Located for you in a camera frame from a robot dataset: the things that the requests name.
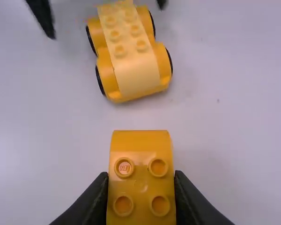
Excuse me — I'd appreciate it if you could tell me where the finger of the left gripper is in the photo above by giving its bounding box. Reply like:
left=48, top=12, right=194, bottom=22
left=155, top=0, right=170, bottom=11
left=25, top=0, right=57, bottom=39

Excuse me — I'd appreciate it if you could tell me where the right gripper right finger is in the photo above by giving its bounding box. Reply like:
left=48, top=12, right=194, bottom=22
left=174, top=170, right=235, bottom=225

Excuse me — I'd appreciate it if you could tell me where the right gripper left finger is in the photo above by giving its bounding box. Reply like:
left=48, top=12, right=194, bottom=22
left=46, top=171, right=110, bottom=225

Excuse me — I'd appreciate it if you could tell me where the yellow toy brick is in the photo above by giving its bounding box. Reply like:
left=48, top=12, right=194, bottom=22
left=105, top=129, right=177, bottom=225

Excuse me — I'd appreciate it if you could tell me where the yellow toy car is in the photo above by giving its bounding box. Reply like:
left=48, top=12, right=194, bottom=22
left=85, top=0, right=174, bottom=105

